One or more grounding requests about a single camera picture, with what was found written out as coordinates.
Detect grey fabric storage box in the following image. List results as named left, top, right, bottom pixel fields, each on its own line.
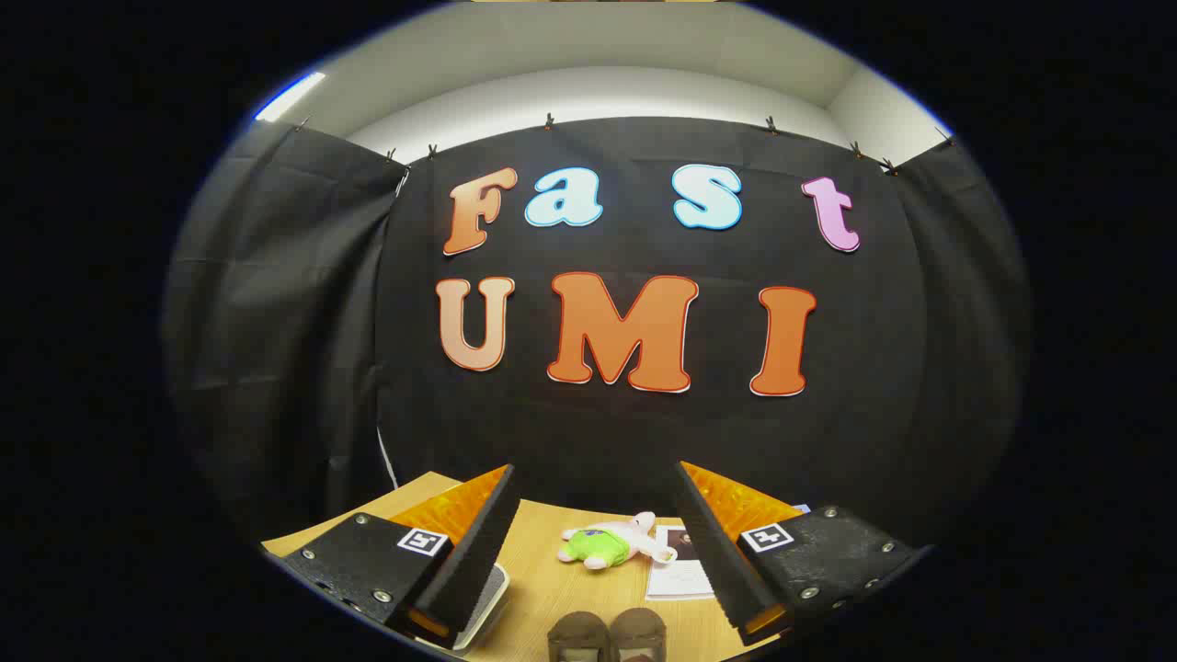
left=455, top=563, right=511, bottom=652

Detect white book with portrait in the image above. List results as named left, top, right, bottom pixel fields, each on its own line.
left=646, top=524, right=716, bottom=601

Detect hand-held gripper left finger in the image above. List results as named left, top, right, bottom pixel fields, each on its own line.
left=280, top=464, right=522, bottom=645

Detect brown fleece shoe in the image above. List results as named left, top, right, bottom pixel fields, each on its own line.
left=609, top=607, right=668, bottom=662
left=549, top=611, right=612, bottom=662

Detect pink plush toy green clothes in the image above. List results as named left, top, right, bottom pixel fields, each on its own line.
left=557, top=512, right=677, bottom=571

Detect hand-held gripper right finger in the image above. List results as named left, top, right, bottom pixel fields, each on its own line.
left=674, top=461, right=934, bottom=646

